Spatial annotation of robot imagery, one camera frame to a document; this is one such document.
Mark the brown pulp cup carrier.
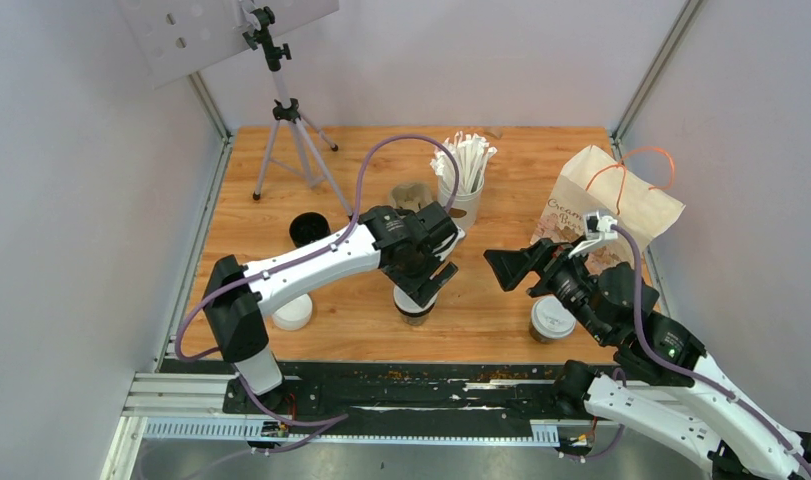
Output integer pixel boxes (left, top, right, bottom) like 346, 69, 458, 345
388, 182, 435, 212

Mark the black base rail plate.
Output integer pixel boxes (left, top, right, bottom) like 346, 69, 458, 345
219, 360, 618, 442

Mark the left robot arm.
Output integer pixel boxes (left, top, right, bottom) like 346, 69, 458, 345
202, 202, 466, 413

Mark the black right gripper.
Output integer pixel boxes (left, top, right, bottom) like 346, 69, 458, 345
480, 235, 609, 344

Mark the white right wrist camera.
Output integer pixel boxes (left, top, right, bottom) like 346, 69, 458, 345
569, 210, 618, 258

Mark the bundle of white wrapped straws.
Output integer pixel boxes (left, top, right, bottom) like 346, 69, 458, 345
430, 131, 498, 195

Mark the silver tripod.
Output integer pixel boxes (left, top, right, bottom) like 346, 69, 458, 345
240, 1, 354, 217

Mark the clear brown printed coffee cup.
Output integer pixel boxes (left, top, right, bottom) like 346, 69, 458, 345
393, 286, 438, 326

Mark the dark cup of coffee beans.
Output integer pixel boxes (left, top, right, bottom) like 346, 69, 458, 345
288, 212, 331, 248

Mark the white cup lid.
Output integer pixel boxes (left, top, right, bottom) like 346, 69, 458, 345
393, 286, 438, 316

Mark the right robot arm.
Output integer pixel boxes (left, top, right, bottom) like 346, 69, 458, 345
484, 239, 811, 479

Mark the paper bag with orange handles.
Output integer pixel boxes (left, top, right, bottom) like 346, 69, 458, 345
530, 145, 685, 249

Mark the grey perforated board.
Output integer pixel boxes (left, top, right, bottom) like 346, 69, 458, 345
117, 0, 340, 87

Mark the lidded coffee cup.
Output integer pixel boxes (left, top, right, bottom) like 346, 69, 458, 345
529, 296, 577, 343

